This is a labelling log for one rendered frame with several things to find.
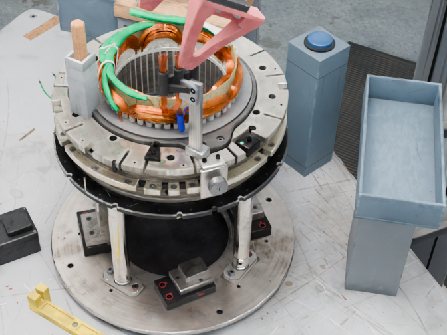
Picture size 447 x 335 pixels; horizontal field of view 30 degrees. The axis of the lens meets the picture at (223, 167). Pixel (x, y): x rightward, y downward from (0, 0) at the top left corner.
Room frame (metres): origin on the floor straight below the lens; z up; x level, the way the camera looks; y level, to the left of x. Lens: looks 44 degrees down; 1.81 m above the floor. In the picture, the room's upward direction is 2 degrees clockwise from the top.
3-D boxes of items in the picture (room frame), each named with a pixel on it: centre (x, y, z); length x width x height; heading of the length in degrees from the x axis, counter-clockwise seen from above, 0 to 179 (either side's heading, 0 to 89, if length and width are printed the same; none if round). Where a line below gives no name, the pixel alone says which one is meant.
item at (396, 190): (0.84, -0.24, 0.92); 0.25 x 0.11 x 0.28; 172
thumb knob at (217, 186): (0.72, 0.01, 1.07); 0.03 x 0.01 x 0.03; 113
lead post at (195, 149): (0.76, 0.03, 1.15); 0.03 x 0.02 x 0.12; 57
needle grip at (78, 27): (0.84, 0.18, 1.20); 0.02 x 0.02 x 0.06
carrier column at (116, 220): (0.78, 0.15, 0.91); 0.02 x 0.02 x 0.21
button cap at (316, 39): (1.09, -0.14, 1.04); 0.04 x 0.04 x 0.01
